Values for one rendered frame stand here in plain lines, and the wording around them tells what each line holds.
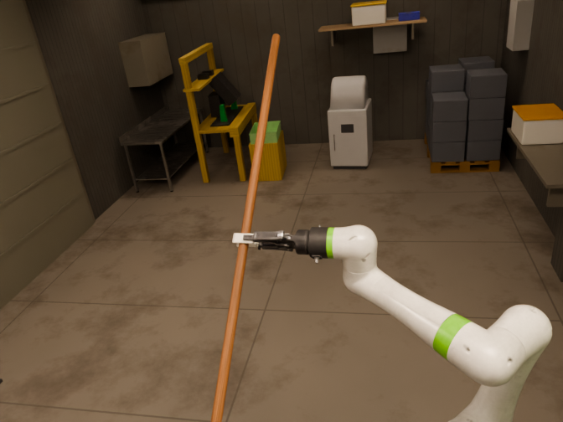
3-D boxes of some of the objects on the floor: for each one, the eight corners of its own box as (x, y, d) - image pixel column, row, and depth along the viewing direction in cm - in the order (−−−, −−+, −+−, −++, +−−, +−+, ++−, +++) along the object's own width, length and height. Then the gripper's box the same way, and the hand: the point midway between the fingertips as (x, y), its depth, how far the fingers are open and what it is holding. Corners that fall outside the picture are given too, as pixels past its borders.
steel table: (210, 151, 839) (201, 102, 800) (173, 192, 691) (160, 135, 653) (177, 152, 852) (167, 105, 814) (133, 193, 705) (118, 137, 667)
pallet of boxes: (498, 172, 636) (508, 74, 579) (430, 173, 655) (433, 79, 598) (482, 139, 746) (489, 55, 690) (424, 141, 765) (426, 59, 709)
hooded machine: (368, 170, 686) (365, 81, 630) (330, 170, 702) (324, 83, 645) (373, 154, 741) (370, 70, 685) (338, 154, 757) (333, 73, 700)
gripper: (302, 245, 135) (224, 243, 141) (313, 261, 149) (241, 259, 155) (305, 220, 137) (228, 219, 144) (316, 239, 152) (245, 236, 158)
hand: (245, 239), depth 149 cm, fingers closed on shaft, 3 cm apart
